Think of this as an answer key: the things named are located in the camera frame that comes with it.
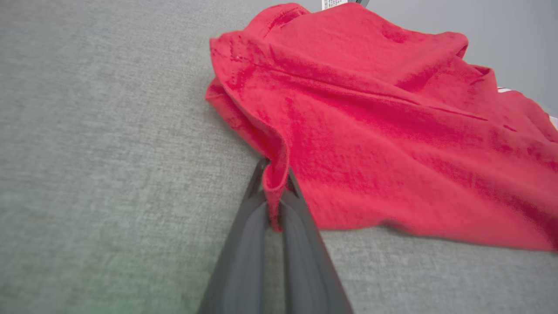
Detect grey fabric sofa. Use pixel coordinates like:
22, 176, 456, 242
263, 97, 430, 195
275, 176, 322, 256
0, 0, 558, 314

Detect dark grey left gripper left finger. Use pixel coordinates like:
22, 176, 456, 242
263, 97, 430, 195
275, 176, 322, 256
197, 158, 270, 314

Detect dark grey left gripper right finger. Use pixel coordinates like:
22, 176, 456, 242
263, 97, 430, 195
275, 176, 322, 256
278, 167, 354, 314

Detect red jersey with navy lettering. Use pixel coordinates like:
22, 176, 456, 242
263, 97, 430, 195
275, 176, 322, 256
205, 0, 558, 253

